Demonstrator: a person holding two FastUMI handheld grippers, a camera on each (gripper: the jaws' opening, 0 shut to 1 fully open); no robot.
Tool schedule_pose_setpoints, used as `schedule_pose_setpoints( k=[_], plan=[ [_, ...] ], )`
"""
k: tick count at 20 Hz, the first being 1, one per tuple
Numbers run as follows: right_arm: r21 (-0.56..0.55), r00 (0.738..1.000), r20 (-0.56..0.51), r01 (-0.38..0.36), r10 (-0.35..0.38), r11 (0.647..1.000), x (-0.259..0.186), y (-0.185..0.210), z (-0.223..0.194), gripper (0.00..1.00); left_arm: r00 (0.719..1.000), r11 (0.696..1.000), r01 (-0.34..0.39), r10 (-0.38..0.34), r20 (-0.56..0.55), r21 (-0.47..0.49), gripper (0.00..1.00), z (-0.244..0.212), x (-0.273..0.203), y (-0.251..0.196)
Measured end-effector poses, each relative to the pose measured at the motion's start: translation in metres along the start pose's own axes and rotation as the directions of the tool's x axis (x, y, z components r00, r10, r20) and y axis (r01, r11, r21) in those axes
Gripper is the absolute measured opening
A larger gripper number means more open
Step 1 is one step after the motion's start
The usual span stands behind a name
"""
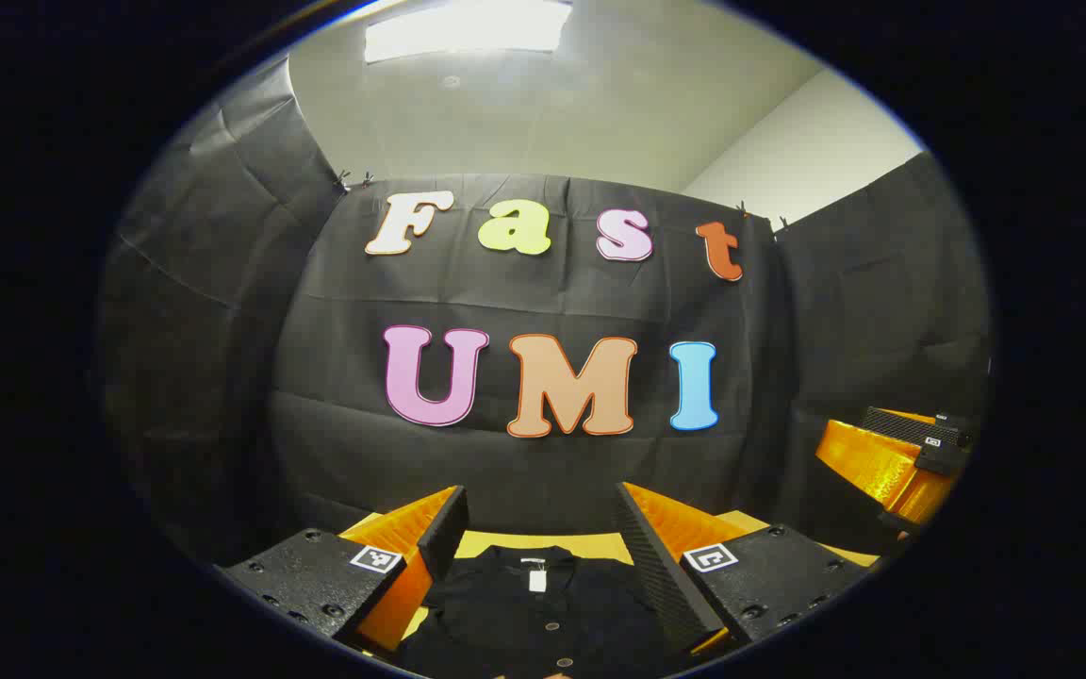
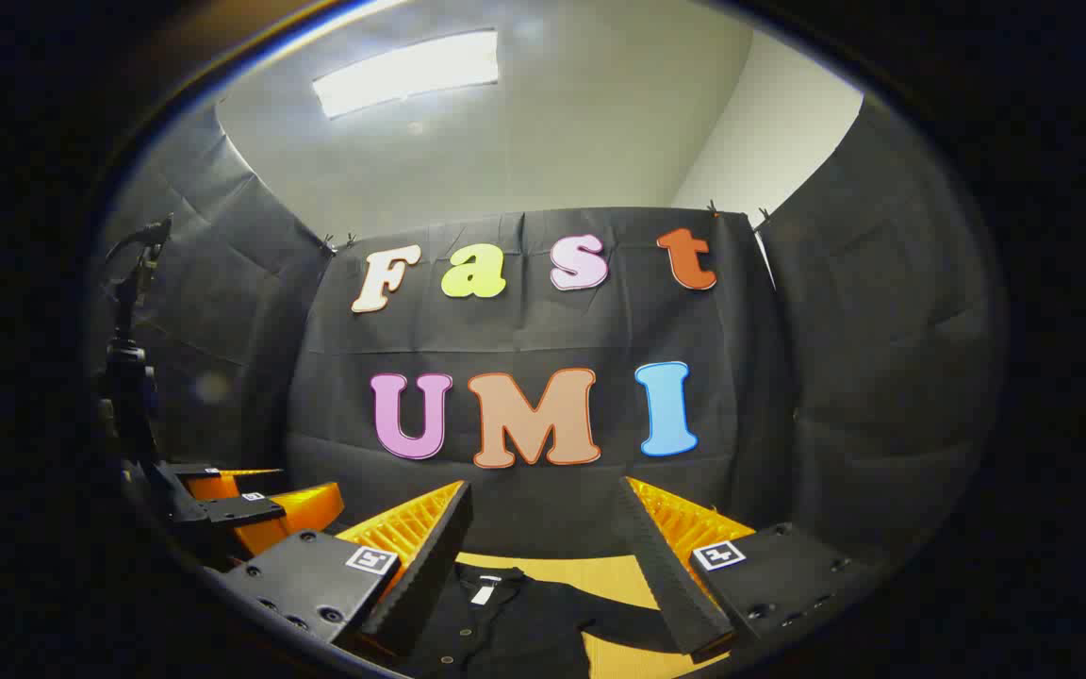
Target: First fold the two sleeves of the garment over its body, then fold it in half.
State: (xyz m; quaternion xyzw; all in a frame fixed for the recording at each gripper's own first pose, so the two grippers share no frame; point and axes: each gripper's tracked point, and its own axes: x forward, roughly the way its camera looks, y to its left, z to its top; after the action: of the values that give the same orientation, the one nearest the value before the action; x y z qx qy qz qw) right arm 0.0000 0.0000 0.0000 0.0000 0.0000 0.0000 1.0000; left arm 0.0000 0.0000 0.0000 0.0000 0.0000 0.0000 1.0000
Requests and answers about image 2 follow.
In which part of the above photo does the black backdrop cloth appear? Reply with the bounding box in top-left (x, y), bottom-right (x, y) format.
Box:
top-left (90, 94), bottom-right (1006, 567)

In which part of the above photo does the black button shirt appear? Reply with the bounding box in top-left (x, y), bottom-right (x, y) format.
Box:
top-left (392, 562), bottom-right (685, 679)

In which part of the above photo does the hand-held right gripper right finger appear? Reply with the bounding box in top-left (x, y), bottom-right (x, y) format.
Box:
top-left (613, 475), bottom-right (883, 661)

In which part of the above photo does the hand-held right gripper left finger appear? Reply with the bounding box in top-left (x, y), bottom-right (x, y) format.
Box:
top-left (219, 479), bottom-right (474, 659)

